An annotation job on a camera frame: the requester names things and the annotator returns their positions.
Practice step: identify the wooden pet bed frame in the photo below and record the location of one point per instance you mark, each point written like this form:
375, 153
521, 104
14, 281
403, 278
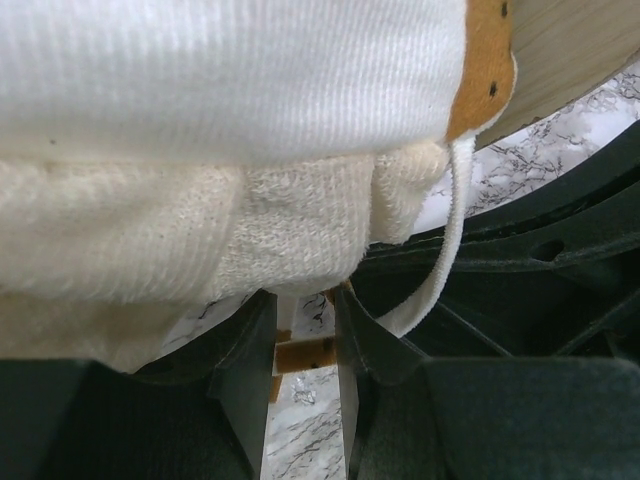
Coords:
564, 50

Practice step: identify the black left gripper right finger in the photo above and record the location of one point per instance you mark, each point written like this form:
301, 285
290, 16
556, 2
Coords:
408, 416

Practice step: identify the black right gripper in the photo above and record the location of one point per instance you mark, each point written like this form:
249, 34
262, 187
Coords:
554, 273

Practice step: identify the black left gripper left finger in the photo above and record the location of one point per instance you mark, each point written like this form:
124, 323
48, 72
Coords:
197, 413

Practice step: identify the large bear print cushion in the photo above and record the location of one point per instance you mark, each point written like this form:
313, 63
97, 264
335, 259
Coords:
157, 156

